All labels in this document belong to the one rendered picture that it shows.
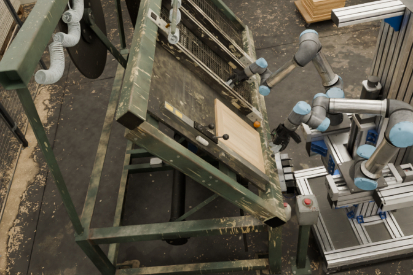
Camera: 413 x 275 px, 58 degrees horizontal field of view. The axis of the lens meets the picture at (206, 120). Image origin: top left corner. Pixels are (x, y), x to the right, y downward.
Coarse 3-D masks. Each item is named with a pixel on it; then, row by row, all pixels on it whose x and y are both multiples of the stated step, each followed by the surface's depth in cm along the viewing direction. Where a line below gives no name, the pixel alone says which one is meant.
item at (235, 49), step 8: (184, 0) 291; (184, 8) 296; (192, 8) 296; (200, 16) 301; (208, 24) 306; (216, 32) 312; (224, 40) 318; (232, 48) 324; (240, 48) 330; (240, 56) 330; (248, 56) 335; (248, 64) 336
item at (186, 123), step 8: (160, 104) 203; (168, 104) 203; (168, 112) 201; (176, 120) 206; (184, 120) 207; (192, 128) 210; (200, 136) 215; (208, 144) 220; (216, 144) 221; (224, 144) 228; (232, 152) 231; (232, 160) 232; (240, 160) 233; (248, 168) 238; (256, 168) 245; (256, 176) 244; (264, 176) 248; (264, 184) 251
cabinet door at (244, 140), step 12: (216, 108) 249; (228, 108) 262; (216, 120) 242; (228, 120) 254; (240, 120) 268; (216, 132) 235; (228, 132) 245; (240, 132) 259; (252, 132) 273; (228, 144) 236; (240, 144) 250; (252, 144) 264; (252, 156) 254; (264, 168) 259
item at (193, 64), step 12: (156, 24) 224; (168, 24) 229; (168, 48) 239; (180, 48) 239; (180, 60) 245; (192, 60) 246; (204, 72) 253; (216, 84) 261; (228, 96) 269; (240, 96) 276; (240, 108) 277; (252, 108) 282; (252, 120) 287
